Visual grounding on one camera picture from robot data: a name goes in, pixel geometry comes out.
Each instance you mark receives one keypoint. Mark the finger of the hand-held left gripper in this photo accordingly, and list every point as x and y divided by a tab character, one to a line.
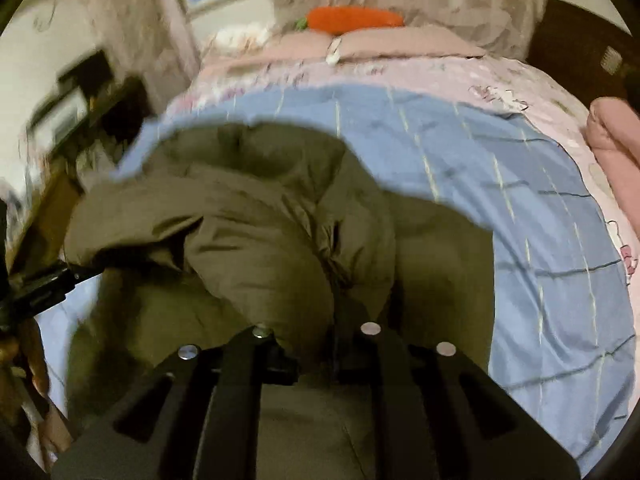
50	285

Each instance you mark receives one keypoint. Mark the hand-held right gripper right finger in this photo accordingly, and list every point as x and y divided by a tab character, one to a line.
392	365

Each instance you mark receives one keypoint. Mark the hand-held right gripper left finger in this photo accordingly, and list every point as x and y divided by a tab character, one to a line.
240	365

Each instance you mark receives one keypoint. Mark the olive green hooded jacket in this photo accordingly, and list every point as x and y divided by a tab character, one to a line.
250	240

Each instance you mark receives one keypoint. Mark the wooden side cabinet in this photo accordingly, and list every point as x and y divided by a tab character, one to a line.
45	220

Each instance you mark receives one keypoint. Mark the white printer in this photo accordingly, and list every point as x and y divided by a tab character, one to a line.
60	115

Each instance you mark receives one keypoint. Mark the blue checked bed sheet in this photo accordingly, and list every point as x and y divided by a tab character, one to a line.
525	235

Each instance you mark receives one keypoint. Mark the dark computer desk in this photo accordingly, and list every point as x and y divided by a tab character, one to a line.
122	105

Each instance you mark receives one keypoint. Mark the pink cartoon print bedsheet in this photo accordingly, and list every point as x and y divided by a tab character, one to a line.
450	75

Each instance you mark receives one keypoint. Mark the floral print pillow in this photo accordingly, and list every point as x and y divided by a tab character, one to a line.
240	37

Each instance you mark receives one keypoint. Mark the pink pillow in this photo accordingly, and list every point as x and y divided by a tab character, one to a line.
270	52
410	42

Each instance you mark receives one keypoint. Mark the pink quilt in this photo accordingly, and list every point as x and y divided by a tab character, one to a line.
615	135

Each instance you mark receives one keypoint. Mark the orange carrot plush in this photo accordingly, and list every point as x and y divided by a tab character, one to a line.
355	19

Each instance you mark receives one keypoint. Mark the wooden bed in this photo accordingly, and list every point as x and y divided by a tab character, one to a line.
570	40

